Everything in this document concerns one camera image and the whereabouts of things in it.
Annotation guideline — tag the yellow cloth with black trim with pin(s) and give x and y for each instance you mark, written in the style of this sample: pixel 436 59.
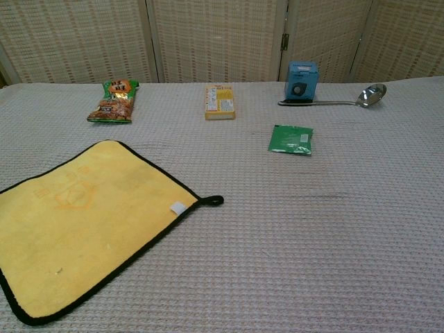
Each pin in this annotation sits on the yellow cloth with black trim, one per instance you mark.
pixel 86 222

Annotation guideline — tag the yellow cardboard box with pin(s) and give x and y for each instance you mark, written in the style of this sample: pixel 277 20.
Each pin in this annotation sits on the yellow cardboard box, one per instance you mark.
pixel 219 103

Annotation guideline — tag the green foil sachet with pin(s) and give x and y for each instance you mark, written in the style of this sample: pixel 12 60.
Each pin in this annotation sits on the green foil sachet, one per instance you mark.
pixel 290 139

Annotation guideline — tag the grey waffle tablecloth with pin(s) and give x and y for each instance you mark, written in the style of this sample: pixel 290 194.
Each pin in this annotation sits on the grey waffle tablecloth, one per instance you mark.
pixel 277 225

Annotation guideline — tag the blue cube box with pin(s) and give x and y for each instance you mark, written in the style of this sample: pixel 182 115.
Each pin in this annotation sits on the blue cube box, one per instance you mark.
pixel 301 79

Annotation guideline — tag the green snack bag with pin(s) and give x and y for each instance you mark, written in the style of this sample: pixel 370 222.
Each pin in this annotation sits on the green snack bag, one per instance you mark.
pixel 113 103

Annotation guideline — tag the woven folding screen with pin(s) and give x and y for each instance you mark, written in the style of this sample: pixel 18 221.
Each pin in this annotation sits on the woven folding screen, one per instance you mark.
pixel 215 38

